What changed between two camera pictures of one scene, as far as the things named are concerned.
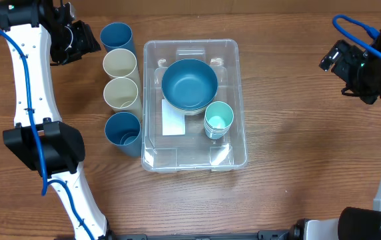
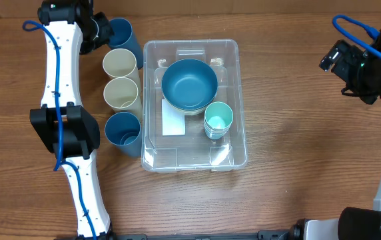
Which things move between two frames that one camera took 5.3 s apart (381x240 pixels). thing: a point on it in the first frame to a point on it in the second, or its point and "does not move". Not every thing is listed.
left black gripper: (88, 44) to (108, 32)
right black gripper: (345, 56) does not move
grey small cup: (217, 133) does not move
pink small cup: (217, 131) does not move
